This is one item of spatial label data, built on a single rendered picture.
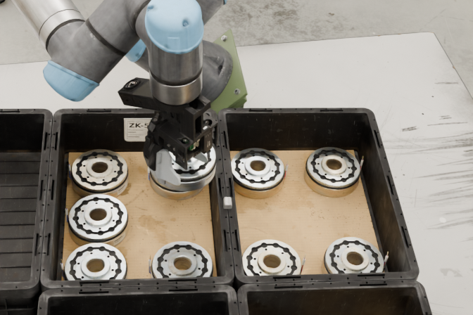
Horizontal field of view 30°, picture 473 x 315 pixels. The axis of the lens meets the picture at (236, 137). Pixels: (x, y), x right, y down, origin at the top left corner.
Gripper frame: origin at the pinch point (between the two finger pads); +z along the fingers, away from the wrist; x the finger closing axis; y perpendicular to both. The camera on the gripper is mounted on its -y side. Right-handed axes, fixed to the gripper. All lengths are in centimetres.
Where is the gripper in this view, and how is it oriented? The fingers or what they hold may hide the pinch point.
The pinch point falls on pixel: (169, 168)
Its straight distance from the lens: 144.2
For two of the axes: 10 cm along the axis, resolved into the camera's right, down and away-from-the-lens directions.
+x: 6.6, -5.5, 5.1
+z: -0.3, 6.6, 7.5
